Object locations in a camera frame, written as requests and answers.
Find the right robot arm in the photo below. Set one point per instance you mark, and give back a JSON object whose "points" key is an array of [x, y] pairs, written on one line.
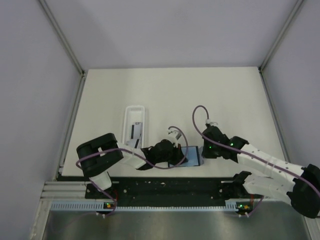
{"points": [[306, 202]]}

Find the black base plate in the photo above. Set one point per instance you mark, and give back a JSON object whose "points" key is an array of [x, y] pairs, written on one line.
{"points": [[176, 191]]}

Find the left aluminium frame post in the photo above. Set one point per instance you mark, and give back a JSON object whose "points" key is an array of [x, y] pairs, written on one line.
{"points": [[60, 35]]}

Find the lower cards in basket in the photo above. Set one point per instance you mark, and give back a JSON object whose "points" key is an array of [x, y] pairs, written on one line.
{"points": [[134, 143]]}

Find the aluminium frame post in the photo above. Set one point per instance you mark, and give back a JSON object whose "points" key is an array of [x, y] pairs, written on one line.
{"points": [[60, 35], [294, 13]]}

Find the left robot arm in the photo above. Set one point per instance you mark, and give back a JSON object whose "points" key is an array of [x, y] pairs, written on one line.
{"points": [[98, 155]]}

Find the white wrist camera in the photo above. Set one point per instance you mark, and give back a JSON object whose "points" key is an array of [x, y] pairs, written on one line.
{"points": [[209, 122], [173, 136]]}

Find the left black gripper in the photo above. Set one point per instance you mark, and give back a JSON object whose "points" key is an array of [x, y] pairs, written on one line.
{"points": [[179, 155]]}

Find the grey slotted cable duct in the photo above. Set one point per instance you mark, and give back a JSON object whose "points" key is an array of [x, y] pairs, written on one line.
{"points": [[95, 206]]}

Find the upper cards in basket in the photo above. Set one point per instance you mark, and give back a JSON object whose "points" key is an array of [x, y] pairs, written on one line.
{"points": [[136, 130]]}

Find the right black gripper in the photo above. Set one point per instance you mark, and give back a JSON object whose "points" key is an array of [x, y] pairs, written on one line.
{"points": [[206, 153]]}

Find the cards in basket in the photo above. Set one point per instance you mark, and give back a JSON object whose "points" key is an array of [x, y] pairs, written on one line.
{"points": [[136, 130], [134, 143]]}

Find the right aluminium frame post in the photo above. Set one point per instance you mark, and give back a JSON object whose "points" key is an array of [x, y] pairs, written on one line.
{"points": [[294, 13]]}

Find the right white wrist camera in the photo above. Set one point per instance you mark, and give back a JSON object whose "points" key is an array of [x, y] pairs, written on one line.
{"points": [[209, 122]]}

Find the blue card holder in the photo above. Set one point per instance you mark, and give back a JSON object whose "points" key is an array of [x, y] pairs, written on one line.
{"points": [[192, 159]]}

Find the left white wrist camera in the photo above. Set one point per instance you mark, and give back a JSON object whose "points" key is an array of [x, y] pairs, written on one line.
{"points": [[173, 136]]}

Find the white plastic basket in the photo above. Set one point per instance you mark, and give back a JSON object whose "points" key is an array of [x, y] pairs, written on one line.
{"points": [[133, 113]]}

